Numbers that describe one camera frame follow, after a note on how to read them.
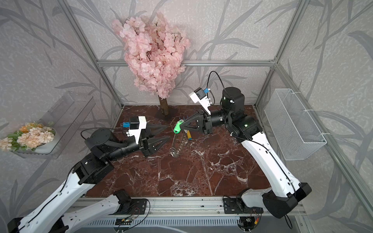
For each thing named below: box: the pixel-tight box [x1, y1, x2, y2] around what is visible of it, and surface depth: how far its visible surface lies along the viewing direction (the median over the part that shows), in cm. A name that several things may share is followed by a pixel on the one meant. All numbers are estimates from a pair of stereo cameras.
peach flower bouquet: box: [0, 121, 56, 152], surface depth 50 cm
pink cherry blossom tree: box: [111, 12, 191, 117], surface depth 73 cm
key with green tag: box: [173, 119, 185, 134], surface depth 49 cm
